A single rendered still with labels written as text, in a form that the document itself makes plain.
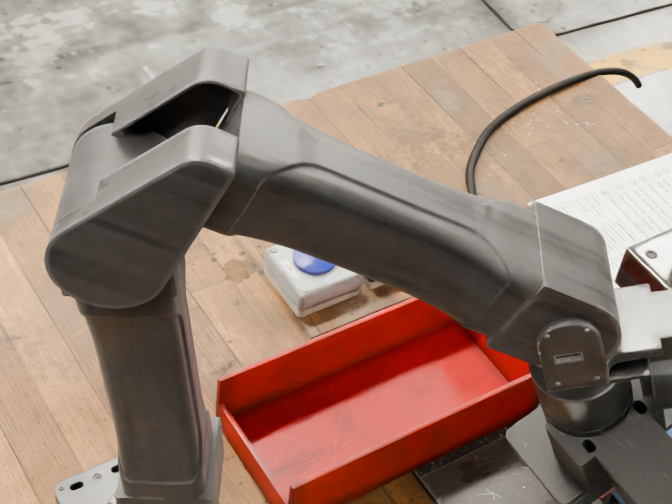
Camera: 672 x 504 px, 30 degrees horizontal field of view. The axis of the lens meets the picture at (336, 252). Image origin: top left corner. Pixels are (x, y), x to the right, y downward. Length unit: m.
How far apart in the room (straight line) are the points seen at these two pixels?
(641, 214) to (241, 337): 0.44
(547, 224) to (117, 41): 2.30
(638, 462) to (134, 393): 0.31
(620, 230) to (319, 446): 0.41
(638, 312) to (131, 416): 0.31
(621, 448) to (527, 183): 0.56
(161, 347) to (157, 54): 2.21
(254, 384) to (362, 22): 2.09
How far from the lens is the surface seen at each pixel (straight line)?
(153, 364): 0.74
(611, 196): 1.32
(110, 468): 1.02
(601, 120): 1.42
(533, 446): 0.85
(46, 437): 1.06
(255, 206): 0.63
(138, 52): 2.92
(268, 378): 1.04
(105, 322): 0.71
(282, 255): 1.15
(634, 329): 0.74
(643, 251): 0.92
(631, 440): 0.80
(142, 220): 0.62
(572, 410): 0.76
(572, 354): 0.70
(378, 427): 1.06
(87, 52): 2.92
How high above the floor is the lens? 1.75
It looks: 45 degrees down
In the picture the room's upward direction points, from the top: 8 degrees clockwise
